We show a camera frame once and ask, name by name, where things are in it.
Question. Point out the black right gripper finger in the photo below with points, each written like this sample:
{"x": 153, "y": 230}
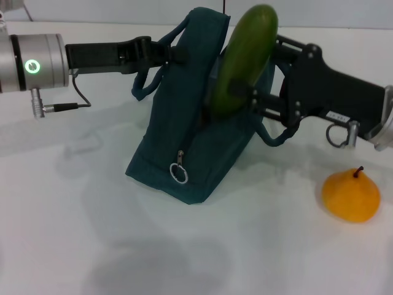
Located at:
{"x": 287, "y": 49}
{"x": 267, "y": 103}

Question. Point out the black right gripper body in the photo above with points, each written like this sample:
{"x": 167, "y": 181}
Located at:
{"x": 322, "y": 92}

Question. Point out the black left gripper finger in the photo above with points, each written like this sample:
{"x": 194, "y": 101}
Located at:
{"x": 172, "y": 56}

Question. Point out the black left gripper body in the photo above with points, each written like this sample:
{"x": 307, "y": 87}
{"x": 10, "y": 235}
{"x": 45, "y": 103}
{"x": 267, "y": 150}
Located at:
{"x": 98, "y": 58}

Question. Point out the green cucumber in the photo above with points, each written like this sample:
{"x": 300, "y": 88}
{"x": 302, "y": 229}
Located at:
{"x": 245, "y": 61}

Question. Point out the dark blue fabric bag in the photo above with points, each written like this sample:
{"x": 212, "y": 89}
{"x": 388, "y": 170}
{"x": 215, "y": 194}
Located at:
{"x": 184, "y": 123}

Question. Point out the orange pear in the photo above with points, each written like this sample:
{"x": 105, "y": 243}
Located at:
{"x": 350, "y": 196}

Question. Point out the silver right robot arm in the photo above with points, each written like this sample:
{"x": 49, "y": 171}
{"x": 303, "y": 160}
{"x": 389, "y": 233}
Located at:
{"x": 385, "y": 132}

